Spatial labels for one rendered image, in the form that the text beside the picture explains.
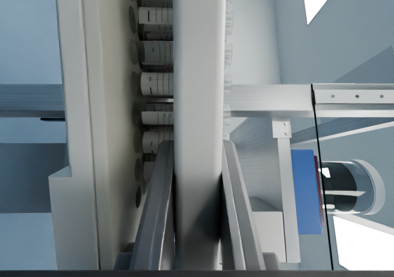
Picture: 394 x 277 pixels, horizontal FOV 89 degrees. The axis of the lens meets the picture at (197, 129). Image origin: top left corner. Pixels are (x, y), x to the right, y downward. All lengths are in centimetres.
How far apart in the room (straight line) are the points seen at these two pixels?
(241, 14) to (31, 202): 511
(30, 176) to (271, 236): 67
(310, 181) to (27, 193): 77
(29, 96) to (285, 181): 59
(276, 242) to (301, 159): 20
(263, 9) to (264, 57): 120
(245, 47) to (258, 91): 443
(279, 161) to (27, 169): 70
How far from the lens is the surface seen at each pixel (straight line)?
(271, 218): 51
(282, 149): 52
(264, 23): 536
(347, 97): 54
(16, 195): 79
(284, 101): 47
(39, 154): 76
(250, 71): 462
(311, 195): 58
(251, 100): 45
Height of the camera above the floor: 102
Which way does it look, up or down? 1 degrees up
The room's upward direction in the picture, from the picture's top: 90 degrees clockwise
